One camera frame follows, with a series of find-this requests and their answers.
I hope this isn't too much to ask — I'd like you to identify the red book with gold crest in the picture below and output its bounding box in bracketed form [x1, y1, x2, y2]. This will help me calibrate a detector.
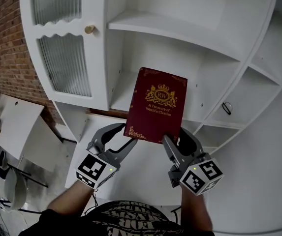
[123, 67, 188, 145]

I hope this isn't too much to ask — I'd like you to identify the person's right forearm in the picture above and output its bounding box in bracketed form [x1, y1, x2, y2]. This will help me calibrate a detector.
[180, 187, 214, 232]

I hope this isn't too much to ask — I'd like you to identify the white chair with black legs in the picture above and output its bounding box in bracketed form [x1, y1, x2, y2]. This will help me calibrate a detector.
[0, 163, 49, 214]

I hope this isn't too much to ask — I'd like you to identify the person's black printed shirt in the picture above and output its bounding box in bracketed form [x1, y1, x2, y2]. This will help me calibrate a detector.
[20, 200, 216, 236]

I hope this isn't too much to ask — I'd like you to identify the white shelf unit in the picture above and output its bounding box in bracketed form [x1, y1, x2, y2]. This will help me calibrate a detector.
[19, 0, 282, 234]

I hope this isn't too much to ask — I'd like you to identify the white ribbed glass cabinet door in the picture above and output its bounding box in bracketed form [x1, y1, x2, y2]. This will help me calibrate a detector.
[19, 0, 111, 112]

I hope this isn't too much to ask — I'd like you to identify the thin black cable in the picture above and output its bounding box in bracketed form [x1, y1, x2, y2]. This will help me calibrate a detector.
[169, 205, 182, 227]
[85, 188, 100, 212]

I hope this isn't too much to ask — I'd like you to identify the person's left forearm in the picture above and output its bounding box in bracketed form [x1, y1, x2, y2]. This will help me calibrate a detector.
[46, 180, 99, 217]

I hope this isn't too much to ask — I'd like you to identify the white table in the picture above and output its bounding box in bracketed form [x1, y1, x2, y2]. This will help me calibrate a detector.
[0, 93, 64, 173]

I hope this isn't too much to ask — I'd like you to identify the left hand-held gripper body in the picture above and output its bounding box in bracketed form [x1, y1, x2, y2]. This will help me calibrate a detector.
[76, 141, 122, 190]

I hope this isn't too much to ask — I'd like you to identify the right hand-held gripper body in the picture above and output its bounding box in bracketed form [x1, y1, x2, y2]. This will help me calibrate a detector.
[168, 153, 224, 197]

